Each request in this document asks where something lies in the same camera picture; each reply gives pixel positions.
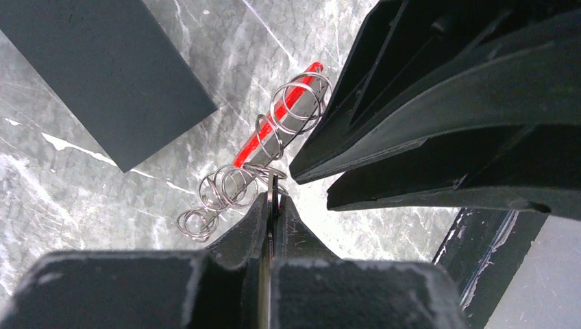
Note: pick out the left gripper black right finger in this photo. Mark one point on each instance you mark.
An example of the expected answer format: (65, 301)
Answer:
(296, 245)

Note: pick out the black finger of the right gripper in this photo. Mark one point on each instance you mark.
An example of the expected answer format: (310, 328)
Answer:
(525, 168)

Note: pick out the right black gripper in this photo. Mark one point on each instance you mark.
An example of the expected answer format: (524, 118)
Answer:
(421, 69)

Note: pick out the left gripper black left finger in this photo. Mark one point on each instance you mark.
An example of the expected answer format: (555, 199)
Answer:
(241, 246)

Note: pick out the red and white keychain tag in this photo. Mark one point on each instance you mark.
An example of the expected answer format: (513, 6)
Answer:
(295, 109)

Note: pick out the black rectangular block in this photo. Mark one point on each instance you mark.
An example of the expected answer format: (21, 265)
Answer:
(114, 68)

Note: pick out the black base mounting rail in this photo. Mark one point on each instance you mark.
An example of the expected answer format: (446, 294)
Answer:
(482, 252)

